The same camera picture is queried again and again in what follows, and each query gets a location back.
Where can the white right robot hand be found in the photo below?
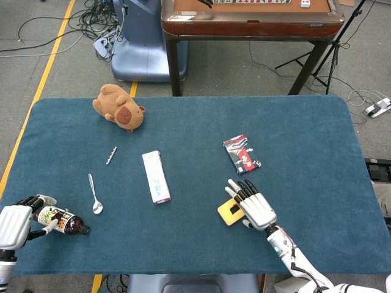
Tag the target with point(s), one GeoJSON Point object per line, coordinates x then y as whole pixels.
{"type": "Point", "coordinates": [258, 212]}

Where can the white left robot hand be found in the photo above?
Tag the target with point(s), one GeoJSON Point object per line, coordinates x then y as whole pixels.
{"type": "Point", "coordinates": [13, 226]}

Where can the yellow tape roll block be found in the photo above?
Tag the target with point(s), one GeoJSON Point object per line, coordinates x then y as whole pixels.
{"type": "Point", "coordinates": [224, 213]}

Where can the dark drink bottle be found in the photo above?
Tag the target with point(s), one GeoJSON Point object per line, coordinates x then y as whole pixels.
{"type": "Point", "coordinates": [71, 224]}

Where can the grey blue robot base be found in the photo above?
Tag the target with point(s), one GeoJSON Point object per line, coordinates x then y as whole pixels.
{"type": "Point", "coordinates": [192, 284]}

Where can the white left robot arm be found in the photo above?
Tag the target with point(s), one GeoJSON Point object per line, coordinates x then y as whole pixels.
{"type": "Point", "coordinates": [6, 271]}

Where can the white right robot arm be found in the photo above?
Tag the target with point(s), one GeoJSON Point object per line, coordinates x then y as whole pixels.
{"type": "Point", "coordinates": [290, 259]}

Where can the black background robot hand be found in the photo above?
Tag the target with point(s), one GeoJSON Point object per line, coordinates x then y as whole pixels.
{"type": "Point", "coordinates": [207, 3]}

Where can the black red card box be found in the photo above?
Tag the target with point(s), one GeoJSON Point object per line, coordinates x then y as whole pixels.
{"type": "Point", "coordinates": [241, 155]}

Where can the blue felt table cover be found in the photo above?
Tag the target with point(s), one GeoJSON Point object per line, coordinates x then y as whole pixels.
{"type": "Point", "coordinates": [189, 244]}

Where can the white carton box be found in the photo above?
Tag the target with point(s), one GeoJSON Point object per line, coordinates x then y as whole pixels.
{"type": "Point", "coordinates": [287, 287]}

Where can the metal spoon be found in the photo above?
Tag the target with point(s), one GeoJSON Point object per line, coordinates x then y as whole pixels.
{"type": "Point", "coordinates": [97, 208]}

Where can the white toothpaste box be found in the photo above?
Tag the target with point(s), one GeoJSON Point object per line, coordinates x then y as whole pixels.
{"type": "Point", "coordinates": [155, 177]}

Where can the black equipment box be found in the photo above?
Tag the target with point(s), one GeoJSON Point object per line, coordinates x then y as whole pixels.
{"type": "Point", "coordinates": [378, 171]}

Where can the brown capybara plush toy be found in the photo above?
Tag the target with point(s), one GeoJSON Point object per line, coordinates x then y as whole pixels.
{"type": "Point", "coordinates": [122, 113]}

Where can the brown mahjong table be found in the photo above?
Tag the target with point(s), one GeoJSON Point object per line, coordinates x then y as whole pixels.
{"type": "Point", "coordinates": [250, 29]}

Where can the blue background robot body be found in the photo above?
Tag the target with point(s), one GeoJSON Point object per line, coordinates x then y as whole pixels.
{"type": "Point", "coordinates": [143, 55]}

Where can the white power strip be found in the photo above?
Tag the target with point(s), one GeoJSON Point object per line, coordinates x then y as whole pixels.
{"type": "Point", "coordinates": [102, 45]}

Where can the black tripod stand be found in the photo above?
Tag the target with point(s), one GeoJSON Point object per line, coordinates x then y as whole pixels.
{"type": "Point", "coordinates": [351, 19]}

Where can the single white mahjong tile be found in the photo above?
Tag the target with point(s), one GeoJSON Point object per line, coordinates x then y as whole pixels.
{"type": "Point", "coordinates": [305, 3]}

